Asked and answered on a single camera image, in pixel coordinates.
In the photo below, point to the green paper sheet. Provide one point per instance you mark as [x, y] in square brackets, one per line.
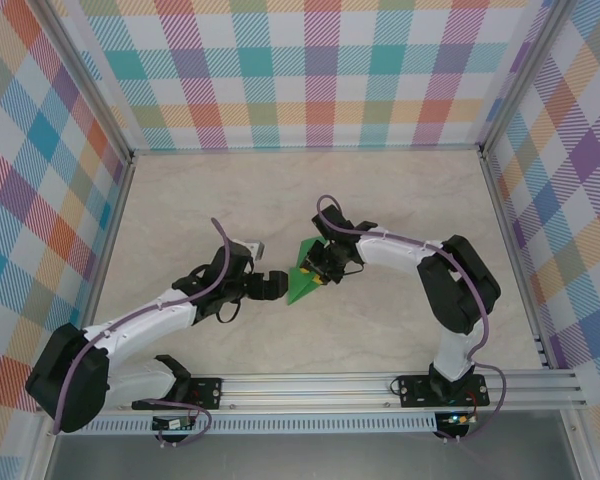
[297, 290]

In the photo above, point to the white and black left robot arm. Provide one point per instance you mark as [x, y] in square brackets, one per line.
[145, 320]

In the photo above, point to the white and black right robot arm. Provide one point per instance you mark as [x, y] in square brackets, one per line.
[390, 250]

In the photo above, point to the small black circuit board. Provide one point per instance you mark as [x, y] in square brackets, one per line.
[172, 424]

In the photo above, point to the grey metal panel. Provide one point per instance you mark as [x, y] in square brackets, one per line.
[305, 460]

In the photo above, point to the small circuit board green light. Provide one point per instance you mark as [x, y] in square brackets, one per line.
[457, 420]

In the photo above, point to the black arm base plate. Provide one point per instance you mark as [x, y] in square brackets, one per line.
[207, 392]
[412, 392]

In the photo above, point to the wide aluminium mounting rail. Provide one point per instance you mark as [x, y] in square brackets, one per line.
[305, 392]

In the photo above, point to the aluminium side rail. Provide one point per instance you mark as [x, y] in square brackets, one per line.
[101, 265]
[514, 265]

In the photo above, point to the aluminium frame post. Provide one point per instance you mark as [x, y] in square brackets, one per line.
[524, 75]
[92, 85]

